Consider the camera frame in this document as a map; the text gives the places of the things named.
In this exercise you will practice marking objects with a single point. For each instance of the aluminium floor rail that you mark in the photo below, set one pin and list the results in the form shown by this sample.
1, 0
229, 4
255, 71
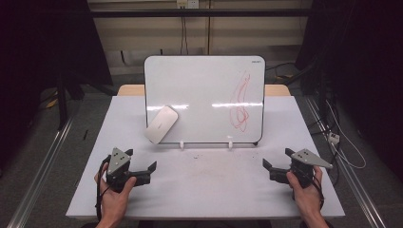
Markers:
41, 177
358, 190

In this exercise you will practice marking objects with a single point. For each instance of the small black floor item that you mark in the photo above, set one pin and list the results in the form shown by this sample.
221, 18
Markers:
85, 135

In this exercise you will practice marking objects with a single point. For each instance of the black metal stand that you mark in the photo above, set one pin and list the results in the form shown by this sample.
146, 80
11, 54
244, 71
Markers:
62, 104

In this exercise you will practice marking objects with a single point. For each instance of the black horizontal bar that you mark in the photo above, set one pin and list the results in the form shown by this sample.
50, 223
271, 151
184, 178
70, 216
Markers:
196, 13

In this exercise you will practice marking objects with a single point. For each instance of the white wall socket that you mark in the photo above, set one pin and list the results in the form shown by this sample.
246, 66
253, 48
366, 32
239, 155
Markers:
187, 3

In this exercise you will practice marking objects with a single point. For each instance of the person's right hand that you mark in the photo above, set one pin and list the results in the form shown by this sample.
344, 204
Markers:
305, 198

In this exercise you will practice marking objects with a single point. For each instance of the person's left hand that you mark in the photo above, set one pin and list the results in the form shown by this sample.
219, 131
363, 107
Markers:
114, 202

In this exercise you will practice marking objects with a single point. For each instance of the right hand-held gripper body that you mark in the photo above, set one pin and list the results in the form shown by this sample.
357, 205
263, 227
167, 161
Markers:
304, 158

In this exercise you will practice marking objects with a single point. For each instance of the white whiteboard with stand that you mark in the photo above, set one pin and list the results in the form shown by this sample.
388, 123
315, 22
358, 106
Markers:
202, 95

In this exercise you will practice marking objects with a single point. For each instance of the white whiteboard eraser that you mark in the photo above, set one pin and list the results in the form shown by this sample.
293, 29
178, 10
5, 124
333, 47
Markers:
161, 125

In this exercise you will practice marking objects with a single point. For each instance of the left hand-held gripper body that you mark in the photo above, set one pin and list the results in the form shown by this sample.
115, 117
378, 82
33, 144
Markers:
118, 163

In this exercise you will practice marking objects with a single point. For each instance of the black curtain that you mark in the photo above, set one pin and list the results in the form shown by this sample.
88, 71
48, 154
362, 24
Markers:
44, 38
364, 63

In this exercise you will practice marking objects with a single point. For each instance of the white power adapter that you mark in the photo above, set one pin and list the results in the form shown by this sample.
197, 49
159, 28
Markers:
333, 138

